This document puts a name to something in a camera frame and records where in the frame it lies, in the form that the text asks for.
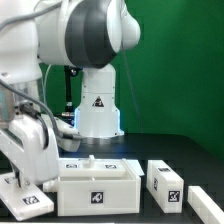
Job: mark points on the white door panel front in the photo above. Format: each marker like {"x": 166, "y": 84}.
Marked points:
{"x": 23, "y": 203}

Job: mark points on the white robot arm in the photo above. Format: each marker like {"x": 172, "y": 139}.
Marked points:
{"x": 83, "y": 34}

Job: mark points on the black camera on stand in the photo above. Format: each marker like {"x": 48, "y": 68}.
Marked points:
{"x": 69, "y": 73}

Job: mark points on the white cabinet box body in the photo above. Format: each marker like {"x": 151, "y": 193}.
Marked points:
{"x": 81, "y": 196}

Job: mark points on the white bar piece right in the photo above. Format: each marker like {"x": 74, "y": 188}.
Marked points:
{"x": 207, "y": 210}

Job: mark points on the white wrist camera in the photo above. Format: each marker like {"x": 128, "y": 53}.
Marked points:
{"x": 68, "y": 138}

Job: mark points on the white cabinet block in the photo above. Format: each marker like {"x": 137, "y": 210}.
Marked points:
{"x": 165, "y": 185}

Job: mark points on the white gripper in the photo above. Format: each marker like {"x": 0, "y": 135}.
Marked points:
{"x": 23, "y": 144}

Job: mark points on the white marker sheet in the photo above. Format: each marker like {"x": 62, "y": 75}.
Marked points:
{"x": 136, "y": 166}

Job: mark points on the white cabinet door panel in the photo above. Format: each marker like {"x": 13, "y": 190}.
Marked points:
{"x": 91, "y": 167}

